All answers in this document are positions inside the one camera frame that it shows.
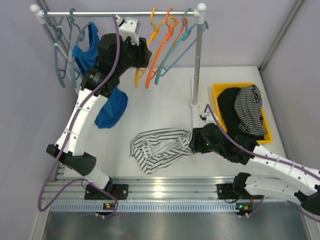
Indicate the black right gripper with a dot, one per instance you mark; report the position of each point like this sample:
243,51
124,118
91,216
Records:
196,143

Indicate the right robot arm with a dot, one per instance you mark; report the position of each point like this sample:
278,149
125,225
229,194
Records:
290,181

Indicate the grey-blue hanger left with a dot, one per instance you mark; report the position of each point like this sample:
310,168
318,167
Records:
60,72

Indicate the grey-blue hanger with top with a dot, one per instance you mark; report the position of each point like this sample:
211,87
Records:
83,32

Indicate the slotted grey cable duct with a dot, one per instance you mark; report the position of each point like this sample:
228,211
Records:
145,207

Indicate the aluminium mounting rail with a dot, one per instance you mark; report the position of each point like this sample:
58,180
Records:
146,188

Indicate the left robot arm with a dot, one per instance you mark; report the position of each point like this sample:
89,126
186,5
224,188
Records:
115,56

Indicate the white clothes rack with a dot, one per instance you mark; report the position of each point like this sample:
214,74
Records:
198,13

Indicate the white black-striped tank top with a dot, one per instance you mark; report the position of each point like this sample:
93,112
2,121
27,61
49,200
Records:
160,148

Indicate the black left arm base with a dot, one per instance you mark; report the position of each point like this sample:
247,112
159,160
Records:
119,192

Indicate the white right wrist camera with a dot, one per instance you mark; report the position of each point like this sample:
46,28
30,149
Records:
203,116

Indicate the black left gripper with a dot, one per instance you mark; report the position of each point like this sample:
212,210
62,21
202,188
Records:
144,53

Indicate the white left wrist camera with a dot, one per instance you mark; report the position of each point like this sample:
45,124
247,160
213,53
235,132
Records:
128,29

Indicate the black white-striped tank top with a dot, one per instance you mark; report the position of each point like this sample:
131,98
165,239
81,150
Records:
248,107

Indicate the blue tank top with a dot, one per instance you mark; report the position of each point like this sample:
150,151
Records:
116,105

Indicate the yellow plastic bin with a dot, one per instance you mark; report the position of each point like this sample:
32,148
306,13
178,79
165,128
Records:
218,88

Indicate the grey-blue hanger middle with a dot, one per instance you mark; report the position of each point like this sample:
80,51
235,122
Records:
71,23

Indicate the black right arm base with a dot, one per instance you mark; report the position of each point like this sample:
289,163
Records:
226,191

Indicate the plain black garment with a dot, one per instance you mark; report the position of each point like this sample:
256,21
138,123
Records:
226,102

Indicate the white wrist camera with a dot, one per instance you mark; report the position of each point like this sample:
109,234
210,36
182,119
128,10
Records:
128,29
203,116

